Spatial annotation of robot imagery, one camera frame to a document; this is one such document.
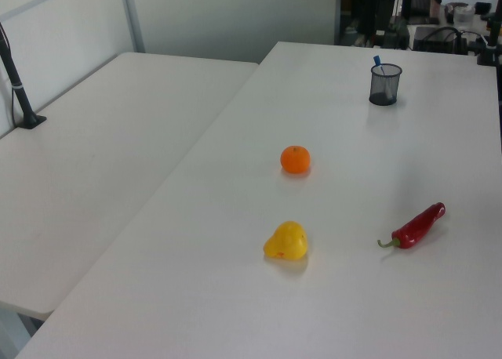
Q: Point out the marker pen with blue cap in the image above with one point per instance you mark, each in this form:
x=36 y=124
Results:
x=377 y=61

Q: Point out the black mesh pen cup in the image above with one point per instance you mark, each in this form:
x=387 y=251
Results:
x=384 y=88

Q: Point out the orange mandarin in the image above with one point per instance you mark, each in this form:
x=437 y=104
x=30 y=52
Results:
x=295 y=159

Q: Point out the red chili pepper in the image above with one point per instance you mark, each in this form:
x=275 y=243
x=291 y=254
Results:
x=419 y=225

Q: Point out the black equipment rack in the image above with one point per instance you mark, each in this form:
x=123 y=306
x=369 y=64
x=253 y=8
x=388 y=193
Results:
x=372 y=10

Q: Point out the black flat box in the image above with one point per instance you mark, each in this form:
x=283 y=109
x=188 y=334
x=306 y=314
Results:
x=434 y=37

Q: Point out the black pole stand with base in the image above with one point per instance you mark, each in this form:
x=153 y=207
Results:
x=15 y=85

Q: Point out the clear plastic container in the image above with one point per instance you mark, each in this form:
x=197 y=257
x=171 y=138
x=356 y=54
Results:
x=463 y=16

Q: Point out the grey aluminium partition post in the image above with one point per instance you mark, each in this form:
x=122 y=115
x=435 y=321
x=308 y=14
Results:
x=133 y=16

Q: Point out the black camera clamp mount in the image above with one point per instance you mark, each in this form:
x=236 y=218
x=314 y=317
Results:
x=490 y=45

